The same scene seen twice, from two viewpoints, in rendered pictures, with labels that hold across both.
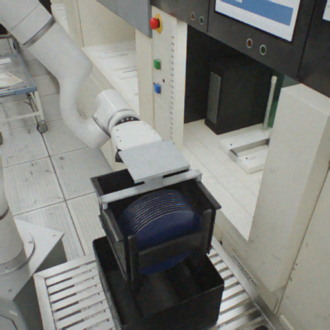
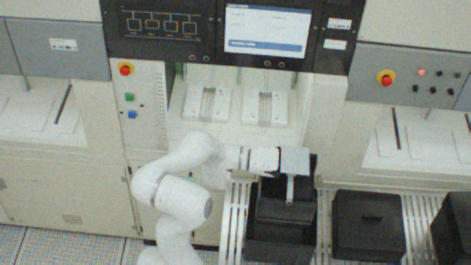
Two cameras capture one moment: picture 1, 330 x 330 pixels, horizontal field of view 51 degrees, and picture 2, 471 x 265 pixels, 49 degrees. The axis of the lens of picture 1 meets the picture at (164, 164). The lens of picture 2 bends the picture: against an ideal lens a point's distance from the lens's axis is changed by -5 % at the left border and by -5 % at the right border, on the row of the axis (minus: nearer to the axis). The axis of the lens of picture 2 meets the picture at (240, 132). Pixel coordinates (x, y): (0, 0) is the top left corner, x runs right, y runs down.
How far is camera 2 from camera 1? 1.55 m
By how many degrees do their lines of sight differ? 47
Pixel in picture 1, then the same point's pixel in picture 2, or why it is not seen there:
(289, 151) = (326, 106)
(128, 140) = (271, 163)
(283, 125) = (319, 97)
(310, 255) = (338, 142)
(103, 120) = (230, 166)
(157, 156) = (294, 156)
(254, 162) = (224, 111)
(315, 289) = (344, 154)
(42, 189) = not seen: outside the picture
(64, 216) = not seen: outside the picture
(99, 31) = not seen: outside the picture
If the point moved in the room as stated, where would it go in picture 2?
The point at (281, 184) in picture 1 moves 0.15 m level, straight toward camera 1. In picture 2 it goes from (323, 121) to (350, 146)
